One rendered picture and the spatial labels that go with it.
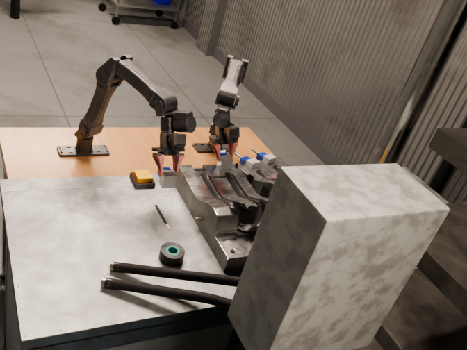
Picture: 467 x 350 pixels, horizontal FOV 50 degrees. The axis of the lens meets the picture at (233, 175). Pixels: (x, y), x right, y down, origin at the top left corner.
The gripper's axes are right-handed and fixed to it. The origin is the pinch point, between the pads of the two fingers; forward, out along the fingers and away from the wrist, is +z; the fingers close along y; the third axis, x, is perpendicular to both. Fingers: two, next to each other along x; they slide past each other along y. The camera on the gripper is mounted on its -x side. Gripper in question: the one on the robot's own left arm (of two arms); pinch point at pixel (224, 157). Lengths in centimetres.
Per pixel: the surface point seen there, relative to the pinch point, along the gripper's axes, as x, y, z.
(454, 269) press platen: -106, 9, 0
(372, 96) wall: 126, 178, 10
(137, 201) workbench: -4.6, -37.3, 9.6
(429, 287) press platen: -83, 28, 22
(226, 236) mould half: -33.4, -14.5, 17.2
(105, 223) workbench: -16, -51, 11
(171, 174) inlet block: -15.8, -26.8, -2.1
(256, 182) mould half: -1.9, 13.1, 12.0
